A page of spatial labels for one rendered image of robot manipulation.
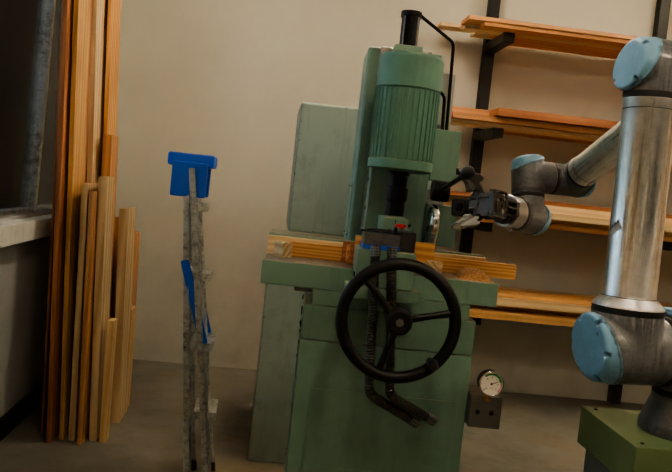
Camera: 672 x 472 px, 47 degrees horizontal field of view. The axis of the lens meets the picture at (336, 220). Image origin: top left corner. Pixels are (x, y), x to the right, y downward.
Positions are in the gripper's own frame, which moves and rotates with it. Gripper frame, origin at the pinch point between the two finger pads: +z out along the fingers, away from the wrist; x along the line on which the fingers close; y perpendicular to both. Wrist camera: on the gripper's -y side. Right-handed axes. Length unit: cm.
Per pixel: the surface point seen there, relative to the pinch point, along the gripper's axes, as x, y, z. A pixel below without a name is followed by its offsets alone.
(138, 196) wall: -24, -272, -58
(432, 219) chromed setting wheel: 2.7, -18.4, -15.1
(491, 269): 15.5, -3.1, -23.5
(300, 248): 15.4, -37.0, 16.4
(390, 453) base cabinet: 65, -13, -1
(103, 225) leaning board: 6, -159, 15
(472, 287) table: 21.8, 2.9, -7.9
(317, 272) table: 22.3, -22.7, 22.0
